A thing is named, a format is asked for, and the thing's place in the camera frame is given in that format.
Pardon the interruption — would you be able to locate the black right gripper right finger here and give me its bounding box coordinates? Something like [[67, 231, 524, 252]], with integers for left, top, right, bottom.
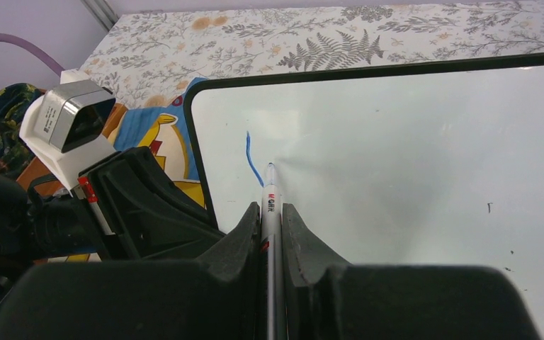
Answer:
[[282, 204, 540, 339]]

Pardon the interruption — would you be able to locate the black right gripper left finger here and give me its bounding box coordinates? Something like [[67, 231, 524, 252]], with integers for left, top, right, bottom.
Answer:
[[0, 203, 260, 339]]

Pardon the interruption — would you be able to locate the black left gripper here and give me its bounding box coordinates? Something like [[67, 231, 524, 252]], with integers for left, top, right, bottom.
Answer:
[[72, 147, 224, 260]]

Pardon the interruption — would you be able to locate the blue capped whiteboard marker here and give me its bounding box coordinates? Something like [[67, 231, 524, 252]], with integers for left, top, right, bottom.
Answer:
[[260, 163, 288, 339]]

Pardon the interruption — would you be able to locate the black framed whiteboard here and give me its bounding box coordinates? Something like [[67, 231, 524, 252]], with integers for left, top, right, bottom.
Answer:
[[185, 53, 544, 338]]

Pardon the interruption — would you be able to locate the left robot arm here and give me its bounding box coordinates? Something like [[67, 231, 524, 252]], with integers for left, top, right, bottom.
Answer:
[[0, 147, 232, 339]]

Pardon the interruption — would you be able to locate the wooden compartment tray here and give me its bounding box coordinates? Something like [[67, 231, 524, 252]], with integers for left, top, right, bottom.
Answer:
[[17, 98, 127, 196]]

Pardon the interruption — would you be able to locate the dark rolled fabric top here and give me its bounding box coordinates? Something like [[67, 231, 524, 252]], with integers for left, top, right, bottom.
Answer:
[[0, 83, 45, 128]]

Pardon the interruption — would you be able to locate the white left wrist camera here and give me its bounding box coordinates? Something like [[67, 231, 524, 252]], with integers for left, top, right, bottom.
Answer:
[[18, 69, 118, 193]]

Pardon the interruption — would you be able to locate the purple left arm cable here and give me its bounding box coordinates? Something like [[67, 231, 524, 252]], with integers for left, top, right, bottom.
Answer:
[[0, 33, 67, 77]]

